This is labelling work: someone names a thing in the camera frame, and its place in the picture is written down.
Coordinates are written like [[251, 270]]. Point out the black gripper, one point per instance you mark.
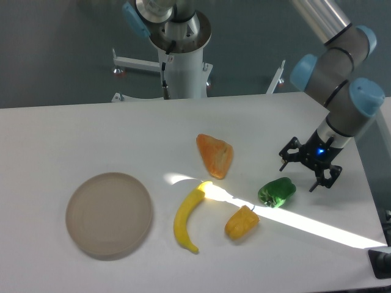
[[315, 154]]

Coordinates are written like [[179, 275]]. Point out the green bell pepper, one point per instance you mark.
[[275, 193]]

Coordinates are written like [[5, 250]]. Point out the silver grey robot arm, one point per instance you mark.
[[351, 104]]

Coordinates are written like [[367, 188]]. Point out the orange pepper slice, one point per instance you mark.
[[217, 155]]

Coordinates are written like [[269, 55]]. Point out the small yellow-orange pepper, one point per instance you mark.
[[241, 222]]

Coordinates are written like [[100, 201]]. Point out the white side table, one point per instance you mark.
[[383, 120]]

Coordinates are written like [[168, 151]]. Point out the black device at table edge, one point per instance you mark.
[[380, 256]]

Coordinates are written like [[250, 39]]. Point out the yellow banana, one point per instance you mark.
[[191, 201]]

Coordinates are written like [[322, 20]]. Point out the beige round plate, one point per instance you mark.
[[109, 216]]

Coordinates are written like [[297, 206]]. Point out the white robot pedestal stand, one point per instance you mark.
[[183, 72]]

